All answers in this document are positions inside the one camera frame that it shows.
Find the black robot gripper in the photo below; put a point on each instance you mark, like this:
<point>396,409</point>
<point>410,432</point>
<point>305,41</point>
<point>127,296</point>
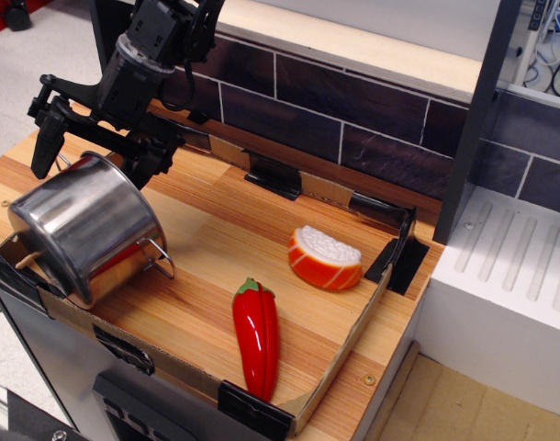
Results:
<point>122,125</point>

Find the shiny metal pot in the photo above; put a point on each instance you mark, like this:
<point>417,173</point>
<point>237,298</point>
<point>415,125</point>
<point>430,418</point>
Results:
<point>90,230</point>

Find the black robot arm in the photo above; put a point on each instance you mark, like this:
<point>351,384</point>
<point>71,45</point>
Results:
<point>177,26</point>

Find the cardboard fence with black tape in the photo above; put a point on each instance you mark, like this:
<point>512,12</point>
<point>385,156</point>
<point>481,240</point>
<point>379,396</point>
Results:
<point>160,354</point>

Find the black wheel on floor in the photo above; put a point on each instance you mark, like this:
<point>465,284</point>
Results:
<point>16,15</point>

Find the red toy chili pepper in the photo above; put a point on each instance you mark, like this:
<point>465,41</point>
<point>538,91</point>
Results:
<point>256,324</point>

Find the toy salmon sushi piece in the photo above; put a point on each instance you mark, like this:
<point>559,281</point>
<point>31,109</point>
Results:
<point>323,261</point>

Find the white sink drainboard unit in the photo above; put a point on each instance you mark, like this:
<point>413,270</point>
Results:
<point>492,307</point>

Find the dark grey vertical post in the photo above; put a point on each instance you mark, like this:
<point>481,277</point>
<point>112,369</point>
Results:
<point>462,179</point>

